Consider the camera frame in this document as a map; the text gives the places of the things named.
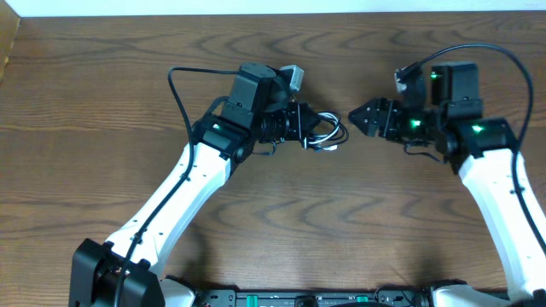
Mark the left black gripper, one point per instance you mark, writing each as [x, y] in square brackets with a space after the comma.
[301, 124]

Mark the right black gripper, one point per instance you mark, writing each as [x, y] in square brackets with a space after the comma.
[379, 106]

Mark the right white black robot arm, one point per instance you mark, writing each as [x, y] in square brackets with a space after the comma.
[483, 153]

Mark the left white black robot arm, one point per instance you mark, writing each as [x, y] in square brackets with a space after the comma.
[126, 269]

